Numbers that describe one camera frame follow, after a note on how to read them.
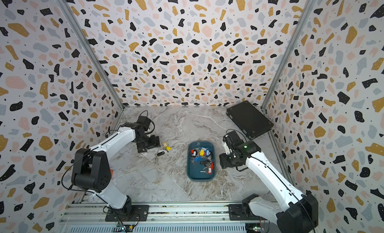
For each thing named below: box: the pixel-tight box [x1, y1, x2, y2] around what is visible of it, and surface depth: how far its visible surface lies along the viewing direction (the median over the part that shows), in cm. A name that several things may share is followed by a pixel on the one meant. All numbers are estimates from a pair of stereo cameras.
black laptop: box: [226, 100, 274, 140], surface depth 115 cm
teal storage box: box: [187, 141, 217, 182], surface depth 93 cm
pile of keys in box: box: [189, 147, 215, 175], surface depth 96 cm
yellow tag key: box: [163, 142, 172, 153], surface depth 100 cm
